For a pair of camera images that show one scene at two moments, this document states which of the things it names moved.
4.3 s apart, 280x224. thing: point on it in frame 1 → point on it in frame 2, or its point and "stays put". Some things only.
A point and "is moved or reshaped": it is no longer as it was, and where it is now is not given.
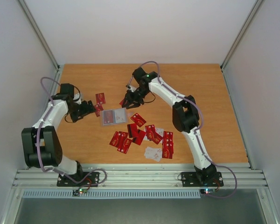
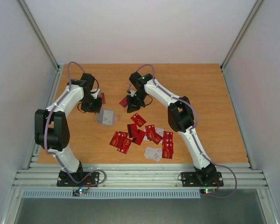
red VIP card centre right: x=151 y=135 stays put
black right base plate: x=190 y=179 stays put
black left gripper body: x=78 y=110 → x=90 y=104
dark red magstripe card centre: x=136 y=134 stays put
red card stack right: x=168 y=146 stays put
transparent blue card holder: x=113 y=117 is moved or reshaped
